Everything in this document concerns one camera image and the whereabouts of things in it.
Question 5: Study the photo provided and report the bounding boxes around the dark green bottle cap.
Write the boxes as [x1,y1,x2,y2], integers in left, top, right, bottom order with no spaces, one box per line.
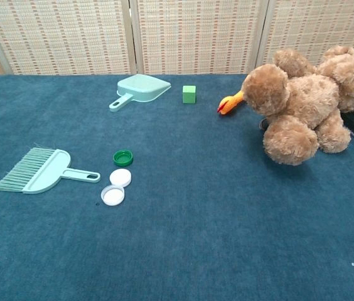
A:
[113,149,134,167]

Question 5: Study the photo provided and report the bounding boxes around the mint green dustpan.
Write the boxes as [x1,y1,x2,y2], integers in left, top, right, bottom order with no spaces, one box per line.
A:
[108,74,172,113]

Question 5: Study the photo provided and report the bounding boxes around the brown teddy bear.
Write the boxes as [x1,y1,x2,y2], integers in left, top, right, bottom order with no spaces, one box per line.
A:
[241,45,354,166]

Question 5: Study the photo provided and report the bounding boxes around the white plastic bottle cap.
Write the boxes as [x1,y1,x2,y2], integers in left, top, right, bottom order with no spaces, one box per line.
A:
[109,168,132,187]
[100,184,126,207]

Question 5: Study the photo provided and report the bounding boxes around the green cube block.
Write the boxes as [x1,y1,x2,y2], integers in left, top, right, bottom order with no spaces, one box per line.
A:
[182,85,197,105]

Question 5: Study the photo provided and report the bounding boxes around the yellow rubber chicken toy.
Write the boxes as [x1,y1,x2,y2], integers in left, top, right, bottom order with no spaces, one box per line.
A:
[217,90,247,115]

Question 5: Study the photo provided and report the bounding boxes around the blue table cloth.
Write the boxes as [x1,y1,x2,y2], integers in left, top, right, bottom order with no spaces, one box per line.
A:
[0,73,354,301]

